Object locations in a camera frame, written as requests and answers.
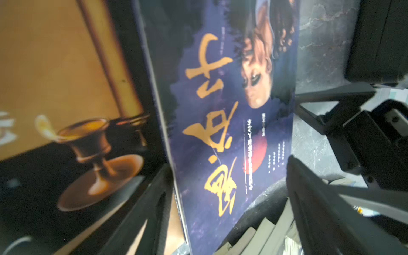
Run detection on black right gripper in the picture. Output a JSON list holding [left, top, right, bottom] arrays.
[[294, 82, 408, 191]]

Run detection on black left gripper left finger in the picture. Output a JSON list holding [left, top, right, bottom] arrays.
[[98, 164, 173, 255]]

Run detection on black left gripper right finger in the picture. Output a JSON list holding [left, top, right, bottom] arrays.
[[286, 156, 408, 255]]

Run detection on purple book with face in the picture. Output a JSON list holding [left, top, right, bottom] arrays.
[[133, 1, 300, 255]]

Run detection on black plastic tool case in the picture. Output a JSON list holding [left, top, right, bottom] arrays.
[[345, 0, 408, 87]]

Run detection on dark wolf cover book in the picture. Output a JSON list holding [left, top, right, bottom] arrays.
[[215, 199, 305, 255]]

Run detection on brown book with lamp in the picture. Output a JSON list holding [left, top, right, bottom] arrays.
[[1, 1, 164, 255]]

